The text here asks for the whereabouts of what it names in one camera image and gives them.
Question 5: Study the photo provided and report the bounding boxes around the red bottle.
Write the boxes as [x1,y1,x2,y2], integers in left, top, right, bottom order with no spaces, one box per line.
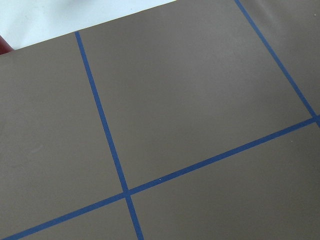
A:
[0,36,13,55]

